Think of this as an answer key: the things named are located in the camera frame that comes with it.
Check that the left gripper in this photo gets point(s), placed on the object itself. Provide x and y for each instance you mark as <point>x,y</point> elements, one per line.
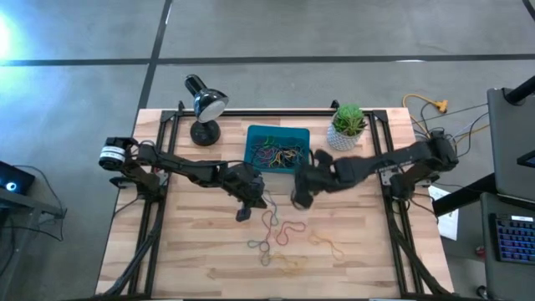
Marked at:
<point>246,186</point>

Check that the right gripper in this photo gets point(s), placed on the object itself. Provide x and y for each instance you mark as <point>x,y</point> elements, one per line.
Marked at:
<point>313,180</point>

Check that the blue rubber band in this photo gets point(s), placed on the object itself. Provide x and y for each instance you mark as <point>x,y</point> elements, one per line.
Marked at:
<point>251,243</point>
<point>271,205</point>
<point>262,259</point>

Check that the rubber bands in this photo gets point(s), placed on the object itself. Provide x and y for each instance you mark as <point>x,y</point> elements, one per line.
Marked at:
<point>292,150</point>

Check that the red rubber band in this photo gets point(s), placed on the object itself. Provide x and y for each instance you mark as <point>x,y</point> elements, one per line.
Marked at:
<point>264,217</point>
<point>261,152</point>
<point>279,238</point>

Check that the yellow rubber band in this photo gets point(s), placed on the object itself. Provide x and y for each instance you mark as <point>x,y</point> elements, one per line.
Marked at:
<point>281,159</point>
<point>284,259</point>
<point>330,244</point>
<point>292,272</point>

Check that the green rubber band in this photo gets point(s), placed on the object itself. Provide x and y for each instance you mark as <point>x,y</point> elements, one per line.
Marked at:
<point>267,140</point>

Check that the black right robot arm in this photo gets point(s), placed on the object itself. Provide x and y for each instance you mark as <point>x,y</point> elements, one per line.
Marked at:
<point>397,161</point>

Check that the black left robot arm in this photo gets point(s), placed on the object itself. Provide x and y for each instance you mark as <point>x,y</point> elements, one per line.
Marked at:
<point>184,167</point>

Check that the blue plastic bin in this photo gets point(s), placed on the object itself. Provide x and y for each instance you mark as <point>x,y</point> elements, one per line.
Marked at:
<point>255,130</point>

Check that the succulent in patterned white pot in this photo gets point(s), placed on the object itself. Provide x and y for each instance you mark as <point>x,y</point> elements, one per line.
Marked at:
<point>349,119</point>

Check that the black desk lamp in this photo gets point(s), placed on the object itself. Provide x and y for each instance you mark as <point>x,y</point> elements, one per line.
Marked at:
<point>211,109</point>

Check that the white paper sheet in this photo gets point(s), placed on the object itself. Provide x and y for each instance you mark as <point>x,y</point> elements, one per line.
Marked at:
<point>449,223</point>

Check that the black desk crossbar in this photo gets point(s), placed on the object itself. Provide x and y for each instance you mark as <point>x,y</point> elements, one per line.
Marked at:
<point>460,196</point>

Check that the small red object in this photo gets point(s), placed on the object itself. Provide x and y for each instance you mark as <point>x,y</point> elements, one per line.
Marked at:
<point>480,251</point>

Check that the backlit black keyboard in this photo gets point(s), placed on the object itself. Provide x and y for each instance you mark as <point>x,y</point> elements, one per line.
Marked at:
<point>516,240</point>

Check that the small dark screen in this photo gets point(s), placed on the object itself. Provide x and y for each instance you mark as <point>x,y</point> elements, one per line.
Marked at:
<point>527,159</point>

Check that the grey side desk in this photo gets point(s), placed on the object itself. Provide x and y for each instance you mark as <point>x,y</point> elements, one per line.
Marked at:
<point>501,284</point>

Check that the grey metal stand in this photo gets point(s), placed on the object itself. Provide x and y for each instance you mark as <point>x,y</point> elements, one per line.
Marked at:
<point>25,202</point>

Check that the black aluminium table frame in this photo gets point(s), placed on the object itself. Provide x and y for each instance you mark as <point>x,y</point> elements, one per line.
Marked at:
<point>271,113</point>

